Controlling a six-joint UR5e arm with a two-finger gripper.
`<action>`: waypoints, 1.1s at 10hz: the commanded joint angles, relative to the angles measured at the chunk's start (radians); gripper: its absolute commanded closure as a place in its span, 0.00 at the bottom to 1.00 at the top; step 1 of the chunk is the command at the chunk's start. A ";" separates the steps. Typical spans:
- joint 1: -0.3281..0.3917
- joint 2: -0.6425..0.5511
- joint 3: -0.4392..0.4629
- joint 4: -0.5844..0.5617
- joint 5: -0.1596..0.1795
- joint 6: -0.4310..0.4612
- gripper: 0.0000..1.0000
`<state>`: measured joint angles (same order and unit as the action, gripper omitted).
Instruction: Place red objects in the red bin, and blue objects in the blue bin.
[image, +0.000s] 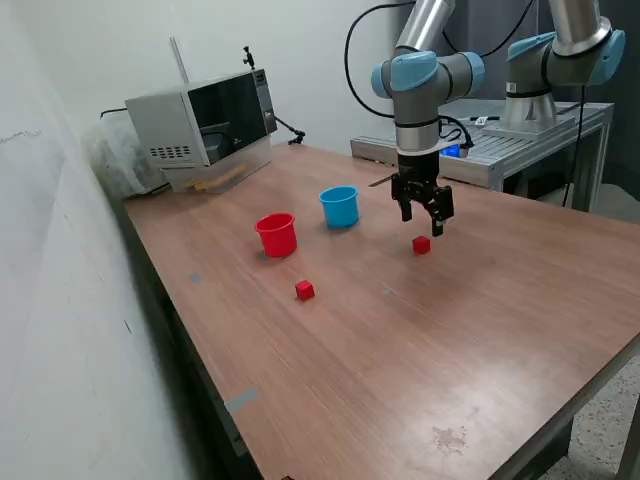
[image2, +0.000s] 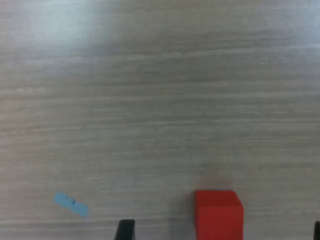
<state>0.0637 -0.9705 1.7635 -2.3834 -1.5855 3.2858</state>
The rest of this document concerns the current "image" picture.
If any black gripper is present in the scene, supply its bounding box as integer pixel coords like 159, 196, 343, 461
391, 151, 456, 239

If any aluminium robot base table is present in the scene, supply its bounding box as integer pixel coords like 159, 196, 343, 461
349, 97, 615, 214

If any blue plastic cup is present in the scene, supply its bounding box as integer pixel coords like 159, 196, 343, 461
317, 185, 361, 230

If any red plastic cup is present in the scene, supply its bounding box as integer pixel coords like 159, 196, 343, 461
253, 211, 300, 259

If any clear box with wooden sticks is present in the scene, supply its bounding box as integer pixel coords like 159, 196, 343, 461
160, 142, 274, 195

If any silver microwave oven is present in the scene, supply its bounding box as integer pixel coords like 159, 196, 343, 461
124, 68, 279, 171

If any white thin rod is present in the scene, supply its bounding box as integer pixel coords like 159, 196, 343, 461
168, 35, 192, 86

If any grey plastic bag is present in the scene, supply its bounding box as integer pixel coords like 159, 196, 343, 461
87, 117, 171, 201

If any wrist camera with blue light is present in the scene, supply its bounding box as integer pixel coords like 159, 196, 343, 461
438, 115, 475, 162

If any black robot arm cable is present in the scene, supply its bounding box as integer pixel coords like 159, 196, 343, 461
343, 0, 537, 120

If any black hanging cable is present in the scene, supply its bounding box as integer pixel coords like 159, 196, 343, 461
558, 87, 587, 207

